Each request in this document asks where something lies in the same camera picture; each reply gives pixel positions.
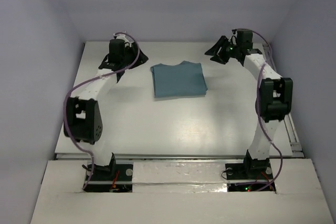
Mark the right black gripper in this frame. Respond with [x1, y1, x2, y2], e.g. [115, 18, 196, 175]
[205, 35, 241, 65]

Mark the teal t shirt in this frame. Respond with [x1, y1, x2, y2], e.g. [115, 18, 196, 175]
[151, 61, 208, 99]

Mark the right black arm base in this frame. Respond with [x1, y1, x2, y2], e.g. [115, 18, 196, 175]
[221, 150, 276, 192]

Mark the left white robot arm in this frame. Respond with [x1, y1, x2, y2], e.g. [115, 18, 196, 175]
[64, 32, 148, 180]

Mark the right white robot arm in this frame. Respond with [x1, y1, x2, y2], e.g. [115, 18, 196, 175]
[205, 28, 293, 180]

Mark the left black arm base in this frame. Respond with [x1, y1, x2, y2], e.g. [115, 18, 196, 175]
[83, 153, 133, 193]

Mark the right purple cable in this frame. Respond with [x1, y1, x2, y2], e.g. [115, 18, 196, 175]
[256, 30, 284, 192]

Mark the purple cable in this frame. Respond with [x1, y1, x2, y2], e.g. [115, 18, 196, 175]
[256, 30, 284, 192]
[62, 32, 140, 190]

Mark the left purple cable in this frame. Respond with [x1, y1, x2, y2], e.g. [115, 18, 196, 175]
[62, 32, 140, 190]

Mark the aluminium front rail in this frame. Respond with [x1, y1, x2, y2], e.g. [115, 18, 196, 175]
[54, 152, 302, 161]

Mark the aluminium rail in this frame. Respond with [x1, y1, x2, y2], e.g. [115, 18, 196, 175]
[54, 152, 302, 161]
[263, 42, 305, 158]

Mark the aluminium right side rail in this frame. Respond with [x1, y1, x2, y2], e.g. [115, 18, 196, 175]
[263, 42, 305, 158]

